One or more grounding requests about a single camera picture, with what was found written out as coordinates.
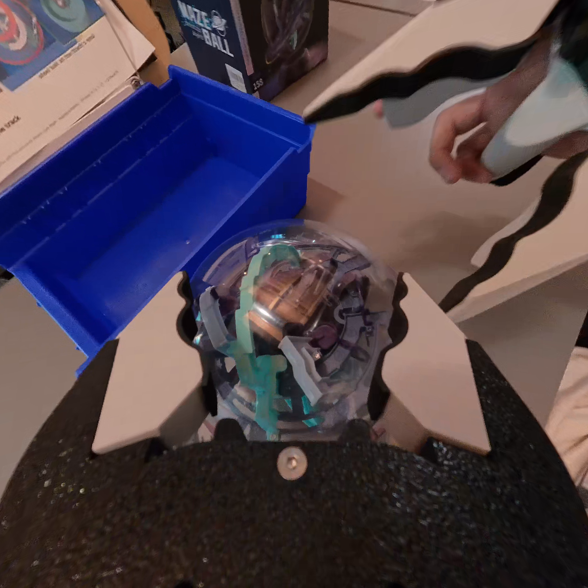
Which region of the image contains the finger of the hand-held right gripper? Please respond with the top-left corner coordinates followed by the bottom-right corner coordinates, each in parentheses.
top-left (439, 152), bottom-right (588, 324)
top-left (302, 0), bottom-right (564, 130)

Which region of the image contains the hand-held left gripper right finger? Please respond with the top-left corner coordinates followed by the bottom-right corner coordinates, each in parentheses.
top-left (367, 272), bottom-right (492, 456)

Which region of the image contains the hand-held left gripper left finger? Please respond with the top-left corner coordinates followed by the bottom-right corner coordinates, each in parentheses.
top-left (91, 271), bottom-right (219, 455)

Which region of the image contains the clear plastic maze ball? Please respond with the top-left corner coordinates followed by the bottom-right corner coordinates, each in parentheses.
top-left (190, 220), bottom-right (399, 443)

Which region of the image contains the dark blue maze ball box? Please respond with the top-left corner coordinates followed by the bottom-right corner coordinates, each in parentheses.
top-left (171, 0), bottom-right (330, 102)

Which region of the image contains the person's right hand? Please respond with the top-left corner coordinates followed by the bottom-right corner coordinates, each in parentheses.
top-left (431, 46), bottom-right (553, 185)

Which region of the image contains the blue plastic bin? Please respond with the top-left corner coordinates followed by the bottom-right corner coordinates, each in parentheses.
top-left (0, 64), bottom-right (317, 375)

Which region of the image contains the printed instruction sheet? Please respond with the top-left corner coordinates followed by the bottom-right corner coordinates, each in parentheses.
top-left (0, 0), bottom-right (154, 184)

